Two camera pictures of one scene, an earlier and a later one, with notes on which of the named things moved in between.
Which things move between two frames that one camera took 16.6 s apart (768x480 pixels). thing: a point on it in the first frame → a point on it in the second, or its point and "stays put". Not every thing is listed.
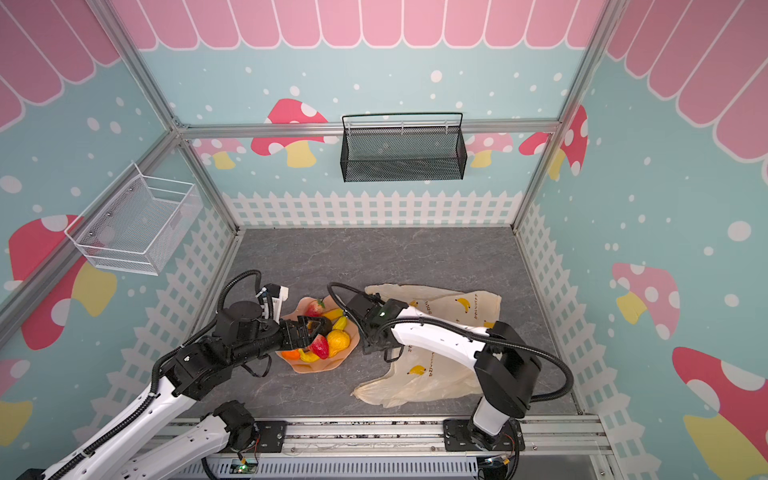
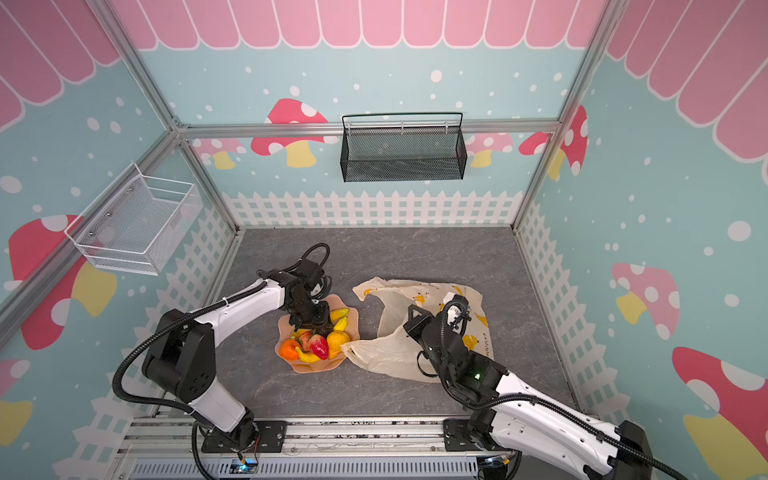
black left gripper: (288, 330) → (321, 320)
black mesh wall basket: (382, 147) stays put
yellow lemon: (337, 340) stays put
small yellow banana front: (308, 357) stays put
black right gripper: (358, 305) → (421, 323)
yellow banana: (340, 320) stays put
